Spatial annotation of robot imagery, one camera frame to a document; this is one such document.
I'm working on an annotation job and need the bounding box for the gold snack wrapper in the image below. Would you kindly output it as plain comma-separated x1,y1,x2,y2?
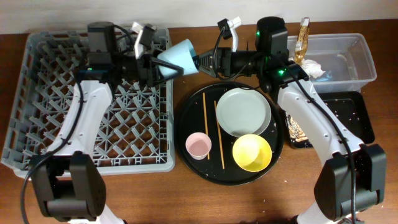
294,17,310,64

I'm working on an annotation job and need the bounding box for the grey plastic dishwasher rack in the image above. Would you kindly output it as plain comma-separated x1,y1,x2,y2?
1,30,175,178

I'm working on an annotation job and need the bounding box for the food scraps and rice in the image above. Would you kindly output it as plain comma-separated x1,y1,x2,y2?
285,113,308,142

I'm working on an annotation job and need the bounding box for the wooden chopstick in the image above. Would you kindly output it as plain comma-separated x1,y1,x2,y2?
213,101,225,170
202,92,210,161

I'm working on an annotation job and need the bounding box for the clear plastic waste bin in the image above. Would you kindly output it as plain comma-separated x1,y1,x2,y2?
305,33,377,93

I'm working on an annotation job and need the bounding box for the pink plastic cup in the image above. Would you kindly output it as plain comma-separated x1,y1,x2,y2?
185,132,212,160

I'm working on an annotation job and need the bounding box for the yellow plastic bowl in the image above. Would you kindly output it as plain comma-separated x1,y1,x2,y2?
232,134,272,172

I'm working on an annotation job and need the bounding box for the round black serving tray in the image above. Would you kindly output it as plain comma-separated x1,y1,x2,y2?
174,82,284,185

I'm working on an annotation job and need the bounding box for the white napkin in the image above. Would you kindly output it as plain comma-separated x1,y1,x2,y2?
300,59,325,78

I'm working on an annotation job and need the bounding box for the grey round plate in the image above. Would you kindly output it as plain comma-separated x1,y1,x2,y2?
216,88,272,138

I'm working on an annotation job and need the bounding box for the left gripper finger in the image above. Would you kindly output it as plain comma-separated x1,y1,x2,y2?
150,67,184,87
150,56,183,70

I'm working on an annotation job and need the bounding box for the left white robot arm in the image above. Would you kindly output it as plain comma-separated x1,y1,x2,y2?
24,22,183,223

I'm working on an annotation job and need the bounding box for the blue plastic cup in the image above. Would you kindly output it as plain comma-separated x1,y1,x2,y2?
157,39,198,75

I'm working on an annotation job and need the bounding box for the black rectangular food tray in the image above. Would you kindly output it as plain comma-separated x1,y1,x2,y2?
285,91,375,149

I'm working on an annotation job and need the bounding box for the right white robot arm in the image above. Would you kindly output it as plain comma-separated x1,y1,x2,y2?
194,17,386,223

